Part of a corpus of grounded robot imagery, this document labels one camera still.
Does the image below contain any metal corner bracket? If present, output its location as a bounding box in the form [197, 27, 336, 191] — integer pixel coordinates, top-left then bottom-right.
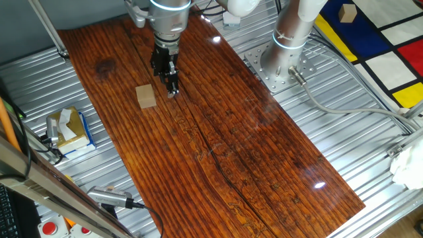
[385, 144, 404, 159]

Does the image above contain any glossy brown wooden board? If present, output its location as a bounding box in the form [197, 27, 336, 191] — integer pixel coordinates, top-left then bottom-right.
[56, 6, 366, 238]

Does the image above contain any wooden cube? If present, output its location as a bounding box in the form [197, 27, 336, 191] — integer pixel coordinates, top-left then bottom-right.
[338, 3, 358, 24]

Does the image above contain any white crumpled cloth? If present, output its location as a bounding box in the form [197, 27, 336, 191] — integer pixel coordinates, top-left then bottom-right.
[389, 138, 423, 191]

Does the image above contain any black hanging cable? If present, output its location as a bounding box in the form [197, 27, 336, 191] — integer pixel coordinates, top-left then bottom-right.
[0, 77, 33, 182]

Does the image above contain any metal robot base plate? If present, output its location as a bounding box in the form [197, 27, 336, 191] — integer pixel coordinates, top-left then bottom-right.
[243, 41, 317, 94]

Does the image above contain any aluminium frame beam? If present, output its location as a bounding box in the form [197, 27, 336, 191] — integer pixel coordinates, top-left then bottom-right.
[0, 132, 136, 238]

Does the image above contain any grey robot cable with connector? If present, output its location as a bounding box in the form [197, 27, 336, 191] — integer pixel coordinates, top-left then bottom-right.
[288, 65, 420, 132]

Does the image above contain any wrist camera with grey bracket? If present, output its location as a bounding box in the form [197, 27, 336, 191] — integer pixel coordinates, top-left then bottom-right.
[124, 0, 149, 29]

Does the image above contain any aluminium profile rail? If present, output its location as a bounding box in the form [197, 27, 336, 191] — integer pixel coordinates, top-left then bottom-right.
[402, 99, 423, 120]

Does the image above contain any grey box with red button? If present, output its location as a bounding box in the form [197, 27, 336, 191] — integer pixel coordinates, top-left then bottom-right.
[36, 214, 70, 238]
[67, 223, 100, 238]

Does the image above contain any gold tissue box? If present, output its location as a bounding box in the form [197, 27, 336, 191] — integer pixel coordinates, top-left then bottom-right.
[46, 106, 91, 155]

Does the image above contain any silver camera with black plug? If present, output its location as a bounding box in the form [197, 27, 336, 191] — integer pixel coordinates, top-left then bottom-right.
[86, 185, 135, 210]

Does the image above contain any black camera cable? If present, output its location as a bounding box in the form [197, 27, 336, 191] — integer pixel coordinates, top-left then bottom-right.
[132, 202, 165, 238]

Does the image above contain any white power strip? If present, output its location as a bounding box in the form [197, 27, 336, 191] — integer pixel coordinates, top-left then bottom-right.
[221, 11, 242, 31]

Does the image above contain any thin metal pole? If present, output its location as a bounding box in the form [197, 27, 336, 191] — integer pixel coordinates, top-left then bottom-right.
[28, 0, 70, 60]

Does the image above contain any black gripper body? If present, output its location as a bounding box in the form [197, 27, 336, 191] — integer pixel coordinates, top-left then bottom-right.
[150, 42, 180, 79]

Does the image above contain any black keyboard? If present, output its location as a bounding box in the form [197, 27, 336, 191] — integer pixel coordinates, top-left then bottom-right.
[0, 183, 20, 238]

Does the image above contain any cable bundle at robot base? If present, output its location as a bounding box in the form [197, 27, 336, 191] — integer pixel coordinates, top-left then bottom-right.
[307, 31, 414, 136]

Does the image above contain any blue and white tissue pack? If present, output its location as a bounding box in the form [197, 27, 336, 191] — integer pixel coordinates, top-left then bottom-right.
[62, 112, 97, 160]

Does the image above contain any orange pole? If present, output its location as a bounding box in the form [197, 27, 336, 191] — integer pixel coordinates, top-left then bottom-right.
[0, 97, 22, 153]

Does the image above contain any small wooden block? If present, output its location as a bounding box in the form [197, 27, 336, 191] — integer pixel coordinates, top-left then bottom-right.
[135, 83, 157, 110]

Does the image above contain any silver camera with ribbed housing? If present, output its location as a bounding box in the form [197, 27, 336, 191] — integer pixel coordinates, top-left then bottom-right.
[45, 116, 60, 145]

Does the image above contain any colourful checked cloth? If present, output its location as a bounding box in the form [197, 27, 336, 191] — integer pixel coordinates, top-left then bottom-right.
[313, 0, 423, 110]

